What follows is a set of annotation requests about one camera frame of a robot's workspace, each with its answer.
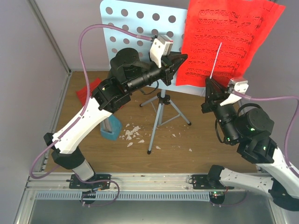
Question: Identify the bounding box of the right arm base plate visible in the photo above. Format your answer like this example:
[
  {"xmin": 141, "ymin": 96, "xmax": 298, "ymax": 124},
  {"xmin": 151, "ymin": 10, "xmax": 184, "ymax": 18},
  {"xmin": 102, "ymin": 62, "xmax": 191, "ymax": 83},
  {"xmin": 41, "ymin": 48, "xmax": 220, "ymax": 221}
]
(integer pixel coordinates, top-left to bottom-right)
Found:
[{"xmin": 188, "ymin": 174, "xmax": 234, "ymax": 190}]

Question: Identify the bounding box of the light blue music stand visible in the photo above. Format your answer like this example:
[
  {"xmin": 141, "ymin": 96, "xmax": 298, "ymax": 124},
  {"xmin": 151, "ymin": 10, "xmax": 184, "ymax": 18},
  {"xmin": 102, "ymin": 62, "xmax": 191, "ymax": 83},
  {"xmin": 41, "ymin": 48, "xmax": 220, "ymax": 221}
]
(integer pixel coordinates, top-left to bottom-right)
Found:
[{"xmin": 100, "ymin": 0, "xmax": 205, "ymax": 154}]

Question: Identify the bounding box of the red sheet music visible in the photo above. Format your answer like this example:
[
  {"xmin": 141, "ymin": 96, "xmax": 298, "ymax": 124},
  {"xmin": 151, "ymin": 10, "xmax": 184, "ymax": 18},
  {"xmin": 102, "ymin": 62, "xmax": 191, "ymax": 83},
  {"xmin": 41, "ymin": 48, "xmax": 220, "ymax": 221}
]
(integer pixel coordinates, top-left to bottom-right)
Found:
[
  {"xmin": 176, "ymin": 0, "xmax": 286, "ymax": 87},
  {"xmin": 76, "ymin": 78, "xmax": 101, "ymax": 105}
]

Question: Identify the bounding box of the purple cable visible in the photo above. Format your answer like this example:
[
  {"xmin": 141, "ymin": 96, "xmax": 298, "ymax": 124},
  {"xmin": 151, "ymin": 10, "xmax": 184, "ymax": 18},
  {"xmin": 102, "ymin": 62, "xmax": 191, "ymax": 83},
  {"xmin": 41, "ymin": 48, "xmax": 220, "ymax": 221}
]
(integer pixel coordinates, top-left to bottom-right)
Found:
[
  {"xmin": 233, "ymin": 91, "xmax": 299, "ymax": 168},
  {"xmin": 30, "ymin": 24, "xmax": 155, "ymax": 180}
]

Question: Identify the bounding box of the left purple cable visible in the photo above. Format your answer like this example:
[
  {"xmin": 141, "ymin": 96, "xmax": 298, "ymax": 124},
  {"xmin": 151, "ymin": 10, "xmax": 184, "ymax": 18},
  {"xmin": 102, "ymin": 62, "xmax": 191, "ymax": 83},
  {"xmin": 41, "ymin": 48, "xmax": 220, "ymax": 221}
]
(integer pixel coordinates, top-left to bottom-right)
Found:
[{"xmin": 30, "ymin": 24, "xmax": 155, "ymax": 180}]

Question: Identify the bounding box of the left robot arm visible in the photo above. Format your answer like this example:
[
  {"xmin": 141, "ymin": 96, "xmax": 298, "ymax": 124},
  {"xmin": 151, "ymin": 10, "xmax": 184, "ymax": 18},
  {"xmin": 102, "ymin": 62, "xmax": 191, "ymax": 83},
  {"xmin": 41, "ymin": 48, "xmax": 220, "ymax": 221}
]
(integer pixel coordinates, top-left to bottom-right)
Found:
[{"xmin": 44, "ymin": 48, "xmax": 188, "ymax": 189}]

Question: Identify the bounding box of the aluminium front rail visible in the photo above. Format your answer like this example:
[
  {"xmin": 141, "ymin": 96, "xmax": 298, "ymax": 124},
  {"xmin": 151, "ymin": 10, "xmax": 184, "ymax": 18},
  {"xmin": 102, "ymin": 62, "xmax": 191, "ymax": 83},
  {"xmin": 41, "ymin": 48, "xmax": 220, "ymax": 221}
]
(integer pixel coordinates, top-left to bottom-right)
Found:
[{"xmin": 24, "ymin": 172, "xmax": 278, "ymax": 192}]

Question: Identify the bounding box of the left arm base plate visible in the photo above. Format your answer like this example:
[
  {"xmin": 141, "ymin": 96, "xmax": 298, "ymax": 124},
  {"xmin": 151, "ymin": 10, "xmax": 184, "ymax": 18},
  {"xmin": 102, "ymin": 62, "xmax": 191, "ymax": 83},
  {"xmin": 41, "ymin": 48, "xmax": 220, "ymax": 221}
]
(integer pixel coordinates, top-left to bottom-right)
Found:
[{"xmin": 66, "ymin": 174, "xmax": 111, "ymax": 204}]

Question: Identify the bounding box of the blue metronome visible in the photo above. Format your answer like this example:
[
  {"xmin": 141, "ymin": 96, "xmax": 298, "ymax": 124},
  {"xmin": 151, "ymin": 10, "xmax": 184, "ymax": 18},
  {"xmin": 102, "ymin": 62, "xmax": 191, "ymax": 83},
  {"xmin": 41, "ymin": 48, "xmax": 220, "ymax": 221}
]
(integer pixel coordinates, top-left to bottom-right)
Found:
[{"xmin": 100, "ymin": 115, "xmax": 122, "ymax": 141}]

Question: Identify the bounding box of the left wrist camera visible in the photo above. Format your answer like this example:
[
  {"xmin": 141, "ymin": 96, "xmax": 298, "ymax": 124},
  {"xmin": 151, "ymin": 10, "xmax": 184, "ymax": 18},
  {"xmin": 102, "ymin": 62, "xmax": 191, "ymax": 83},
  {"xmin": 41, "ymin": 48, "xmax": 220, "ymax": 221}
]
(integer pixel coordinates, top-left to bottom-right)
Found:
[{"xmin": 149, "ymin": 35, "xmax": 173, "ymax": 68}]

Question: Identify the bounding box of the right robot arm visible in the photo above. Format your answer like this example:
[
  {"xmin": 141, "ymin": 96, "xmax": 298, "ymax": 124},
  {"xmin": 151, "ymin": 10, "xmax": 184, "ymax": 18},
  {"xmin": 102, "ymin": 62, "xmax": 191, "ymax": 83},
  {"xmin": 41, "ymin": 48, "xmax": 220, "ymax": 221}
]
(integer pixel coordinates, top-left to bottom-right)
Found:
[{"xmin": 201, "ymin": 77, "xmax": 299, "ymax": 211}]

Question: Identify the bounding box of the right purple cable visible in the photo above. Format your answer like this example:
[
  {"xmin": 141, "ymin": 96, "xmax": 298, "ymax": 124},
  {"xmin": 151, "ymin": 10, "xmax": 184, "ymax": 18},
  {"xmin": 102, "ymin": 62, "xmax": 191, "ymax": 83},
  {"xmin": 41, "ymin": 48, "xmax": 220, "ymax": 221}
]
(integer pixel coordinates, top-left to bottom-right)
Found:
[{"xmin": 233, "ymin": 91, "xmax": 299, "ymax": 168}]

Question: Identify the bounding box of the grey slotted cable duct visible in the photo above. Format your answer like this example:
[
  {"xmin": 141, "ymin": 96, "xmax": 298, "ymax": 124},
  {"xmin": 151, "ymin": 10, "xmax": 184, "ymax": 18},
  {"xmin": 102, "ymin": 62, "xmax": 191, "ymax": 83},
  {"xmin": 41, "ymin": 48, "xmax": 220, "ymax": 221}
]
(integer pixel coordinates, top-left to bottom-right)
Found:
[{"xmin": 36, "ymin": 191, "xmax": 210, "ymax": 202}]

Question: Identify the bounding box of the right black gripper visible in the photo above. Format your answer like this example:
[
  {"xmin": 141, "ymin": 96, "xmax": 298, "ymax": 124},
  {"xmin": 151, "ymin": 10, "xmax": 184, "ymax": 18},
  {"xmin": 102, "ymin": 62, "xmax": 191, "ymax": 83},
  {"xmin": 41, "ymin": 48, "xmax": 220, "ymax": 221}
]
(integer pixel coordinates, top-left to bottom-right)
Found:
[{"xmin": 199, "ymin": 77, "xmax": 238, "ymax": 143}]

